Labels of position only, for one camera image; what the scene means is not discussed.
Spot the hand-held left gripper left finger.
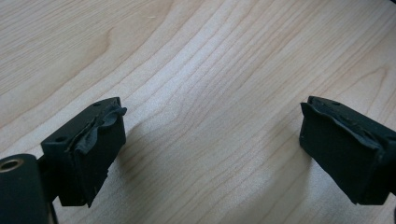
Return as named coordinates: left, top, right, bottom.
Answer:
left=40, top=96, right=128, bottom=208

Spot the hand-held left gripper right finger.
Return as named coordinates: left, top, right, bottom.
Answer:
left=299, top=95, right=396, bottom=206

